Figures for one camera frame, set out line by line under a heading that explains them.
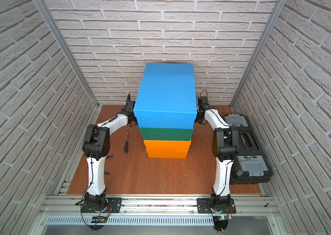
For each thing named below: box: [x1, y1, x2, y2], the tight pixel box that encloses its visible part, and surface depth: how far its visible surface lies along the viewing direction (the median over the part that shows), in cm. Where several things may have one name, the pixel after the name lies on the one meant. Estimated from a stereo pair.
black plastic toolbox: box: [224, 114, 274, 185], surface depth 71 cm
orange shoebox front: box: [143, 140, 192, 153], surface depth 76 cm
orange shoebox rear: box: [146, 150, 189, 159], surface depth 86 cm
